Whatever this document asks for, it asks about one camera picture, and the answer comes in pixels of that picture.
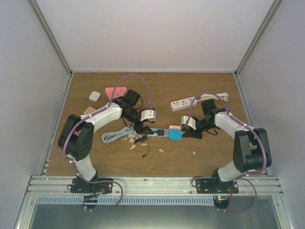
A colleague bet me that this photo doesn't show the pink triangular power socket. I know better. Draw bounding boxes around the pink triangular power socket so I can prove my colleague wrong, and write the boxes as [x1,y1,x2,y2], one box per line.
[104,87,127,100]

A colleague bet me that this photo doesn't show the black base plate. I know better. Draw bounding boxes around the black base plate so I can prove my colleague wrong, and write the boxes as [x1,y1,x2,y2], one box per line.
[67,177,113,194]
[190,177,239,194]

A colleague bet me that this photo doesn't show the thin black cable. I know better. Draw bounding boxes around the thin black cable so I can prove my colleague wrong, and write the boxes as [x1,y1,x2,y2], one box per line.
[133,135,151,159]

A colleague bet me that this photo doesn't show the grey slotted cable duct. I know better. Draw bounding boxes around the grey slotted cable duct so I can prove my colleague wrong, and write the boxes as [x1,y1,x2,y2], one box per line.
[36,195,214,206]

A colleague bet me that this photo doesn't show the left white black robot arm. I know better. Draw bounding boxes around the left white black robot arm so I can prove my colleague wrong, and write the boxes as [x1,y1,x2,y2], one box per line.
[58,90,157,193]

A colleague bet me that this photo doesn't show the light blue cable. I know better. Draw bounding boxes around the light blue cable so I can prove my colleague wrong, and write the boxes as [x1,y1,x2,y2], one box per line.
[101,126,135,144]

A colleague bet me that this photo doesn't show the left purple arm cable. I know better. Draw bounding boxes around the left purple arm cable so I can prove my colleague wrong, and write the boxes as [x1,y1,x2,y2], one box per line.
[62,73,154,182]

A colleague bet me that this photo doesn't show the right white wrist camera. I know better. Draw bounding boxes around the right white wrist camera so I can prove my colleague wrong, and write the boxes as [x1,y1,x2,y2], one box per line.
[181,115,197,130]

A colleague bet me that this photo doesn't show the aluminium frame rail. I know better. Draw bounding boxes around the aluminium frame rail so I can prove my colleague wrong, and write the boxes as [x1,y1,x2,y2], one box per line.
[26,176,283,196]

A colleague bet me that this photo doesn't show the blue cube adapter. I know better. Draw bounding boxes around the blue cube adapter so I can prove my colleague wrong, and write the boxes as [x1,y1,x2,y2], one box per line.
[168,129,182,140]

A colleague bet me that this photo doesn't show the small white charger plug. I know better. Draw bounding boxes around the small white charger plug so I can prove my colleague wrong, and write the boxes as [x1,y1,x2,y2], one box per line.
[89,91,101,102]

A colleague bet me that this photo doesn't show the black charger plug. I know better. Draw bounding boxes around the black charger plug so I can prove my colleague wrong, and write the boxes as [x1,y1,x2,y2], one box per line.
[157,129,165,136]

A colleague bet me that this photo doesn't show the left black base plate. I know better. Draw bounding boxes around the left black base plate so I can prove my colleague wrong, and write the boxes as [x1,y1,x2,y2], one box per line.
[67,177,113,194]

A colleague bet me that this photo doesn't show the white power strip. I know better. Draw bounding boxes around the white power strip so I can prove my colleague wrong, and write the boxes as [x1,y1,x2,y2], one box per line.
[170,97,197,112]

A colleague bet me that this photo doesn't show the pink block socket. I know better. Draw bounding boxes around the pink block socket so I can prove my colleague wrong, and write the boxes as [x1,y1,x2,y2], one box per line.
[169,125,181,130]

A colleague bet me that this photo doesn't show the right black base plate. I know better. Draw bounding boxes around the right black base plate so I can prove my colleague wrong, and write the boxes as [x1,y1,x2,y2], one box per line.
[190,177,239,194]

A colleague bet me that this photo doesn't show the light blue power strip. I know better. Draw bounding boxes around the light blue power strip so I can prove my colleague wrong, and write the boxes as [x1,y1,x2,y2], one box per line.
[149,128,169,137]

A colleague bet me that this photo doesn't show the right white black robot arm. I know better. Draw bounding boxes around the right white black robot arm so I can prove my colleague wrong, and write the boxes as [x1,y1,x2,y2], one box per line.
[181,99,272,193]

